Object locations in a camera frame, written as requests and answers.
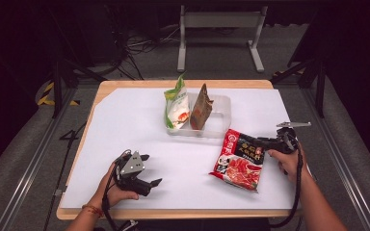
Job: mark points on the person's left hand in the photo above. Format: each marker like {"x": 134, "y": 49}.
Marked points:
{"x": 107, "y": 195}

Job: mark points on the red and black food packet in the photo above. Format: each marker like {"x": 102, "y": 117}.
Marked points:
{"x": 241, "y": 166}

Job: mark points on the grey metal stand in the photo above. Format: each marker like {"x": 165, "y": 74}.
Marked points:
{"x": 221, "y": 20}

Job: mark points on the person's right hand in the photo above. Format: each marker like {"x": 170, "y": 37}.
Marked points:
{"x": 290, "y": 163}

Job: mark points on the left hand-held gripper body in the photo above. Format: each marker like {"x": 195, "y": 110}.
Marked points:
{"x": 131, "y": 166}

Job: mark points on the white paper sheet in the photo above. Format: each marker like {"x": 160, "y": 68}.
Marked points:
{"x": 125, "y": 122}

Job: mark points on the clear plastic container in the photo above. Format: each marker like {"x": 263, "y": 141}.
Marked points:
{"x": 221, "y": 112}

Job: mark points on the black tripod stand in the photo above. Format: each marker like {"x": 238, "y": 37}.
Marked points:
{"x": 57, "y": 89}
{"x": 319, "y": 89}

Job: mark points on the green and white food packet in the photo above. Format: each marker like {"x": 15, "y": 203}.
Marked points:
{"x": 177, "y": 107}

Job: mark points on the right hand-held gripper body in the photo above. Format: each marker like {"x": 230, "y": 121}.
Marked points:
{"x": 282, "y": 142}

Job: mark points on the gold food packet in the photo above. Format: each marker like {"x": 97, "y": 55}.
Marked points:
{"x": 201, "y": 109}

